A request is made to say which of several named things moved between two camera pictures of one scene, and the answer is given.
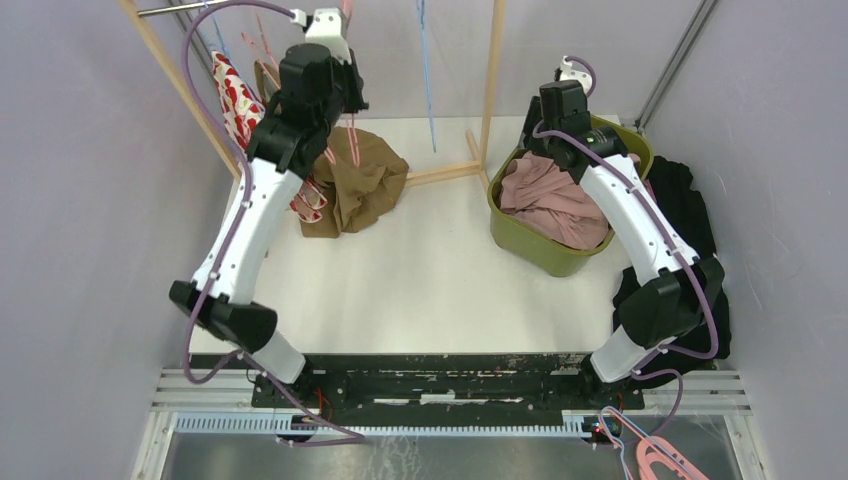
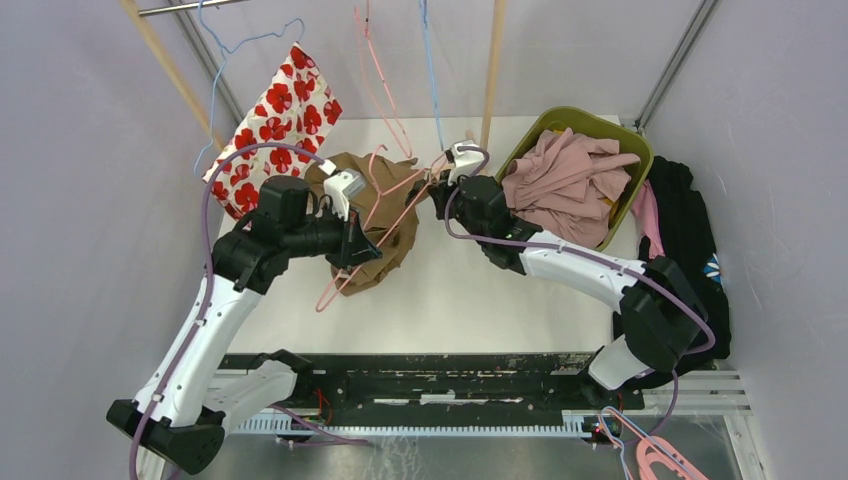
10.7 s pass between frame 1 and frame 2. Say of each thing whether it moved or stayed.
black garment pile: stayed
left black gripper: moved
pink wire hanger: moved
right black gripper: moved
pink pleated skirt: stayed
